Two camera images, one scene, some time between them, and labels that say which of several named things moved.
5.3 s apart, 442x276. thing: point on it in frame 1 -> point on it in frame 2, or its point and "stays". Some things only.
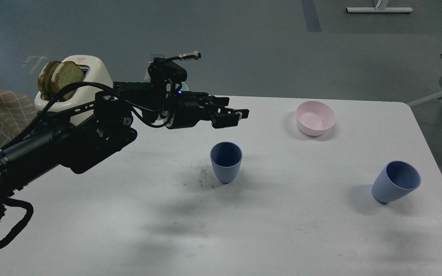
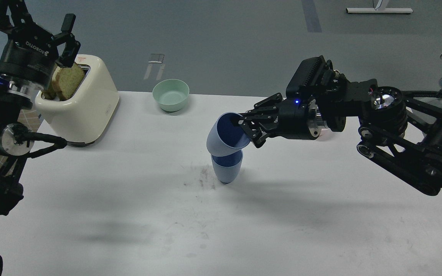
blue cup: x=226 y=157 stays
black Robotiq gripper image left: x=186 y=109 -> x=30 y=53
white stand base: x=372 y=10 stays
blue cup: x=395 y=179 -> x=224 y=137
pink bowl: x=313 y=117 -> x=325 y=134
